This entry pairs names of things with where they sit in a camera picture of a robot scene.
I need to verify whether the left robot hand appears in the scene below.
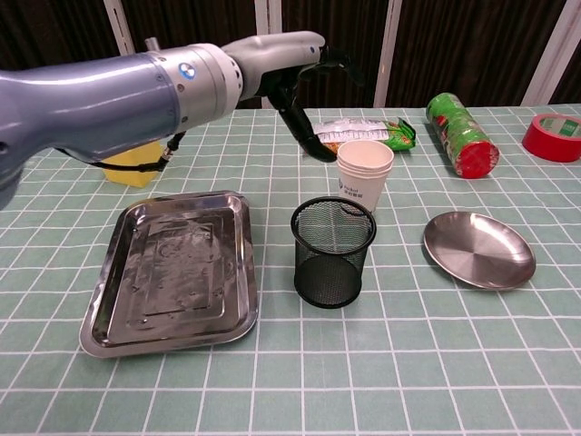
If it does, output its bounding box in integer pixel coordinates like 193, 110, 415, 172
235, 30, 367, 163

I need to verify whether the white paper cup stack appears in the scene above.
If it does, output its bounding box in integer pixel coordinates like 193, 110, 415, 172
336, 139, 395, 213

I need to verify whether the black mesh pen holder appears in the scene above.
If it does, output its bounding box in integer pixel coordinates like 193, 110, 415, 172
290, 195, 378, 310

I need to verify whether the green snack packet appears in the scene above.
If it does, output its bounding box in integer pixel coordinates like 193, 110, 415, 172
312, 116, 418, 154

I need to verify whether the green chips can red lid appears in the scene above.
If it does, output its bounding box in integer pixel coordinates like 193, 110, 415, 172
425, 92, 500, 181

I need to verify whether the yellow cube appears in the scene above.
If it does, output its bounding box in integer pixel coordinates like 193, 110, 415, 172
102, 140, 164, 188

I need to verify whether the rectangular steel tray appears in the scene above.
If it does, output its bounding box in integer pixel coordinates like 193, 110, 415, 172
79, 190, 260, 360

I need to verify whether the red tape roll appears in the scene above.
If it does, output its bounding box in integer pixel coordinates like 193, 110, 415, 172
521, 114, 581, 164

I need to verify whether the round steel plate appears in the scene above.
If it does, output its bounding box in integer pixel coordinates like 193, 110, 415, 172
422, 211, 537, 291

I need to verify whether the green checked tablecloth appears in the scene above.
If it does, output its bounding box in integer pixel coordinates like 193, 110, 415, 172
0, 106, 581, 436

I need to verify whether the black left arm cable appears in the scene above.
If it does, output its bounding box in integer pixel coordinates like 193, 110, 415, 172
63, 130, 185, 173

